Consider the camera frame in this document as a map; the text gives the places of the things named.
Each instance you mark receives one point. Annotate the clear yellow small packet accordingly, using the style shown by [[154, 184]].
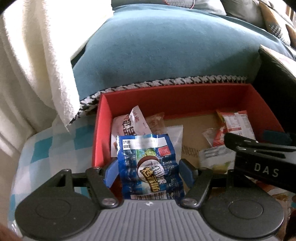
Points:
[[210, 134]]

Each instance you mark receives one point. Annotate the marble coffee table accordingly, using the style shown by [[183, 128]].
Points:
[[283, 63]]

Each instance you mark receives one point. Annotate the dark grey cushion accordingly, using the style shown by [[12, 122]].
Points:
[[246, 10]]

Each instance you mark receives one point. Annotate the red cardboard box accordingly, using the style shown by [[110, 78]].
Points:
[[192, 105]]

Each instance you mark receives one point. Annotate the silver white snack packet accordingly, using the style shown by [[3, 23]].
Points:
[[176, 136]]

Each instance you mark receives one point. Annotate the blue sausage snack packet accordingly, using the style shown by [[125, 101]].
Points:
[[148, 168]]

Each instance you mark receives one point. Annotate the brown spicy snack packet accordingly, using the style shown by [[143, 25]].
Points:
[[156, 124]]

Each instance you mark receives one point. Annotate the orange patterned pillow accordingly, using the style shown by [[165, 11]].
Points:
[[275, 24]]

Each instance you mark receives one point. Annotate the green-grey back cushion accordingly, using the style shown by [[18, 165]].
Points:
[[211, 6]]

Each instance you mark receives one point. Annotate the red badminton racket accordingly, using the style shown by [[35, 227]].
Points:
[[187, 4]]

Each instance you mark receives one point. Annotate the red yellow snack packet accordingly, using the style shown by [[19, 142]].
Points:
[[219, 137]]

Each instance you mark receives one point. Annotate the white green apron packet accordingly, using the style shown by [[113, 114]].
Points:
[[220, 159]]

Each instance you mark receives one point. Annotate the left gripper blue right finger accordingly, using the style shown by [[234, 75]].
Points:
[[198, 181]]

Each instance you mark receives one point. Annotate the red white stick packet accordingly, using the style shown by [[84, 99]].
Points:
[[237, 123]]

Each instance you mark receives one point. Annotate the white fluffy blanket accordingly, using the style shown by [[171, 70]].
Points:
[[39, 39]]

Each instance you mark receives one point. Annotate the white duck gizzard packet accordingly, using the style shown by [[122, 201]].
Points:
[[133, 124]]

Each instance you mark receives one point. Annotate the teal sofa cover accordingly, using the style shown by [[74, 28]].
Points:
[[147, 42]]

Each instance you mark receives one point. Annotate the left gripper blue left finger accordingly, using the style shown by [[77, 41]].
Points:
[[98, 190]]

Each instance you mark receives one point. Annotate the blue white checkered cloth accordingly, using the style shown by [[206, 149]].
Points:
[[48, 152]]

